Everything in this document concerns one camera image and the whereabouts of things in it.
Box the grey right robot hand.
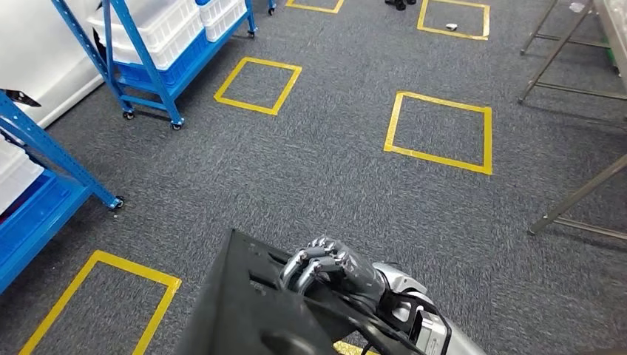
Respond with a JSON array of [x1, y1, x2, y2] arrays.
[[279, 236, 388, 314]]

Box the black plastic plate part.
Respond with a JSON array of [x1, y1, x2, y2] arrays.
[[174, 229, 427, 355]]

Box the blue wheeled shelf rack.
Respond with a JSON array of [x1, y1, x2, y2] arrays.
[[51, 0, 258, 131], [0, 90, 126, 295]]

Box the blue plastic crate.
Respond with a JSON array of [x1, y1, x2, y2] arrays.
[[0, 171, 92, 295], [115, 29, 212, 88]]

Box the white plastic crate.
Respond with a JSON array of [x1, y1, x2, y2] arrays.
[[87, 0, 201, 49], [195, 0, 248, 43], [105, 19, 204, 70], [0, 135, 46, 217]]

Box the steel table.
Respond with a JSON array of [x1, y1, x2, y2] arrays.
[[518, 0, 627, 105]]

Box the black plastic object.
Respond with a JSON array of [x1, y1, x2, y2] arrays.
[[4, 89, 43, 108]]

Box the white car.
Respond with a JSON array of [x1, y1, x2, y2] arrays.
[[0, 0, 105, 129]]

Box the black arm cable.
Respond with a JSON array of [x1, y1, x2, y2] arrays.
[[359, 291, 454, 355]]

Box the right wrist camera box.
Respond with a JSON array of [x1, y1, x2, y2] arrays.
[[409, 308, 452, 355]]

